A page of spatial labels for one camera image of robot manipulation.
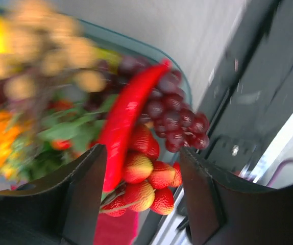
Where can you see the red chili pepper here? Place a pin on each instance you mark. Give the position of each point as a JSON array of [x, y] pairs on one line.
[[122, 118]]

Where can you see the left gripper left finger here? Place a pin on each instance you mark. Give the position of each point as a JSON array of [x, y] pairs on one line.
[[60, 208]]

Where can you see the teal food tray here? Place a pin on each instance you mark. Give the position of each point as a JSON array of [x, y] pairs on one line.
[[68, 121]]

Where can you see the brown longan bunch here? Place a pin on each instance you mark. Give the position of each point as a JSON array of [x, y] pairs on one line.
[[44, 49]]

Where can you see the red cloth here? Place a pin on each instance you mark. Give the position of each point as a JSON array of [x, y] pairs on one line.
[[116, 230]]

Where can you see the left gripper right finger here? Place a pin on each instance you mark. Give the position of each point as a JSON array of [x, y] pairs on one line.
[[226, 209]]

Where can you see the orange pineapple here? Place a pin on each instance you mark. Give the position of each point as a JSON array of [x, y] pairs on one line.
[[16, 144]]

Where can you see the purple grape bunch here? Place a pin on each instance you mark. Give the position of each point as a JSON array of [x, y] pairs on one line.
[[165, 110]]

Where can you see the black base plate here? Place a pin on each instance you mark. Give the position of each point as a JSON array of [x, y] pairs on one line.
[[250, 99]]

